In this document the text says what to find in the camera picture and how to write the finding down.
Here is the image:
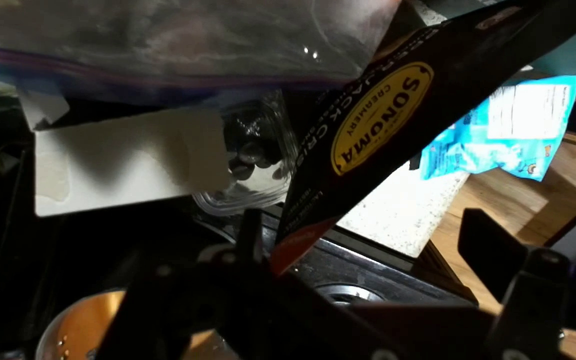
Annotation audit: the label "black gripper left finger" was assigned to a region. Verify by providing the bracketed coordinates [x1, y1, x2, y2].
[95, 208, 290, 360]

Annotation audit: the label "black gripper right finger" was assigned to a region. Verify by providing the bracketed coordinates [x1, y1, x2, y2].
[457, 206, 576, 360]

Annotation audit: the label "light blue snack bag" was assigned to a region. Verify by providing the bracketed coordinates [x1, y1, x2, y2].
[421, 75, 576, 184]

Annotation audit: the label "black Sonoma crisps bag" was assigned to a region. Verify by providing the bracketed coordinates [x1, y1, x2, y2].
[270, 0, 576, 276]

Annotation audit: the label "black pot with brown soup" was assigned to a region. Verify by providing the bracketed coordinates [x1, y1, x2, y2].
[34, 288, 237, 360]

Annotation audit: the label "clear plastic container dark contents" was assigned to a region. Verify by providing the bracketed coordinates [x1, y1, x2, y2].
[190, 98, 303, 217]

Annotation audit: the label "black electric stove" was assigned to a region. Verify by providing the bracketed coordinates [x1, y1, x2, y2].
[0, 93, 481, 360]

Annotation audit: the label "clear zip bag white contents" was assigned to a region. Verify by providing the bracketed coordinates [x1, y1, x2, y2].
[0, 0, 407, 93]

